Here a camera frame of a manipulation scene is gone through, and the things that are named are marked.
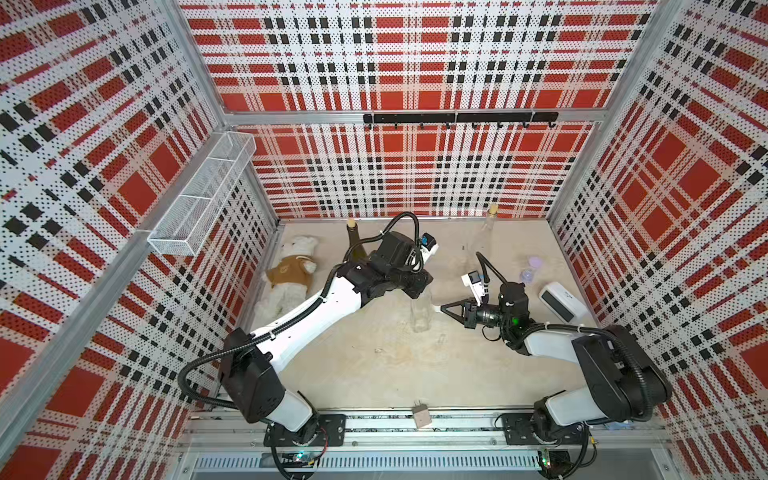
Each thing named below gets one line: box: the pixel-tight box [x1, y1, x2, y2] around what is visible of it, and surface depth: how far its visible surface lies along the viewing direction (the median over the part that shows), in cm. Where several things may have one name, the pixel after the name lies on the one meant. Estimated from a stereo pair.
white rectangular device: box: [538, 282, 589, 325], surface depth 92 cm
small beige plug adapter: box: [412, 400, 432, 428], surface depth 76 cm
